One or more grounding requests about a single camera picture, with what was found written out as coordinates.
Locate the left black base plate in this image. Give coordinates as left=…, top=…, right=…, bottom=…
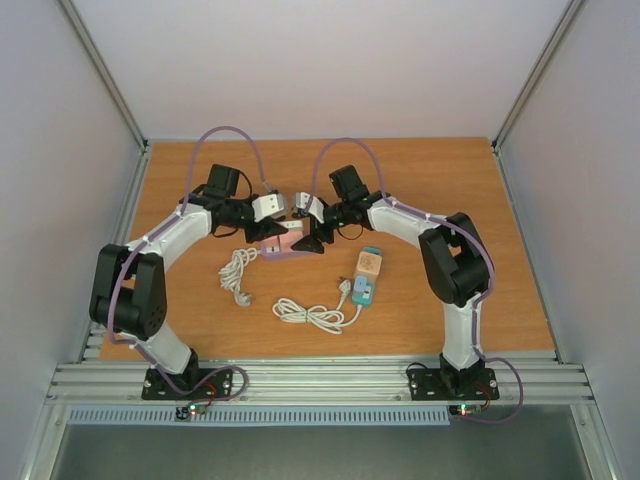
left=141, top=367, right=234, bottom=401

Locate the blue slotted cable duct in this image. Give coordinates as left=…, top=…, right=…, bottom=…
left=68, top=405, right=450, bottom=428

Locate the white coiled strip cable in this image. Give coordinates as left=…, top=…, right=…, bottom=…
left=218, top=247, right=261, bottom=307

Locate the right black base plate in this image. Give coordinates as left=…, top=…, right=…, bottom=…
left=407, top=367, right=501, bottom=402

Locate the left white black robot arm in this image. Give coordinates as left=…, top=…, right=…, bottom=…
left=89, top=164, right=287, bottom=398

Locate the aluminium front rail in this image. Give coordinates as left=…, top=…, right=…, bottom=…
left=46, top=361, right=595, bottom=406

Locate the small circuit board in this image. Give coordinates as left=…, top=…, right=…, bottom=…
left=449, top=403, right=487, bottom=417
left=174, top=404, right=208, bottom=421

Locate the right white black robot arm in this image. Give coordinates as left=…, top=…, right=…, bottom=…
left=293, top=165, right=495, bottom=398

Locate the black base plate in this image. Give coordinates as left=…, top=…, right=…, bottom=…
left=141, top=367, right=234, bottom=401
left=407, top=367, right=501, bottom=402

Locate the small pink plug adapter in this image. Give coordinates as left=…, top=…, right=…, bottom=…
left=261, top=236, right=281, bottom=256

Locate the teal power strip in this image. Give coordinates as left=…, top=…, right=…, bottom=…
left=351, top=247, right=383, bottom=308

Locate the small blue plug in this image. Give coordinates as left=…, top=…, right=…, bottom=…
left=353, top=276, right=374, bottom=299

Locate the right small circuit board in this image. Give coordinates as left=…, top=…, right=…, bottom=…
left=449, top=403, right=487, bottom=417

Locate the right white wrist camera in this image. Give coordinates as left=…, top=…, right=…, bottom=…
left=292, top=192, right=325, bottom=224

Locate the white plug adapter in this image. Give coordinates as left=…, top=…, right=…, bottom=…
left=281, top=219, right=305, bottom=231

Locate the left small circuit board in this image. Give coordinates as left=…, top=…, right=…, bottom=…
left=174, top=404, right=208, bottom=421

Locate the wooden cube plug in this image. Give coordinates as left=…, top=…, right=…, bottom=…
left=354, top=250, right=382, bottom=283

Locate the large pink cube plug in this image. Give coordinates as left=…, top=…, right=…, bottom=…
left=278, top=230, right=304, bottom=253

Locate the purple power strip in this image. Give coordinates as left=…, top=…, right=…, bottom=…
left=260, top=248, right=311, bottom=261

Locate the white coiled teal-strip cable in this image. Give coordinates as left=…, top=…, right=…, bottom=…
left=272, top=277, right=364, bottom=335

